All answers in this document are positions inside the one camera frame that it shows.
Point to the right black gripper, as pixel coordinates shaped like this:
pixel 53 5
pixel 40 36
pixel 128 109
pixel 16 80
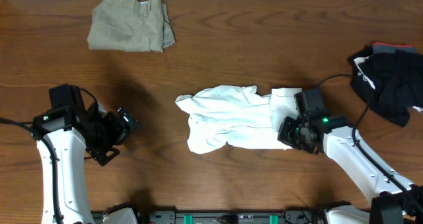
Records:
pixel 283 135

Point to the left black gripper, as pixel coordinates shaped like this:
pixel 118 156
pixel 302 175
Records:
pixel 119 131

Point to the white t-shirt black print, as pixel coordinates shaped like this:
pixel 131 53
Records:
pixel 236 116

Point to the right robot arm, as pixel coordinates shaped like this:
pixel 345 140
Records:
pixel 391 196

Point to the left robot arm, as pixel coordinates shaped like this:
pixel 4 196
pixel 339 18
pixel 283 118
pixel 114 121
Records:
pixel 65 136

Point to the black garment red trim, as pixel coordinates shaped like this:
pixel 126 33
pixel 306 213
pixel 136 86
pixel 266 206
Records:
pixel 389 78

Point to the folded khaki shorts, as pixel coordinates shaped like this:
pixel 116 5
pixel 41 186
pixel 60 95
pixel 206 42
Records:
pixel 130 26

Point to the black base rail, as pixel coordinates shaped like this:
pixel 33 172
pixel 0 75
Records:
pixel 215 217

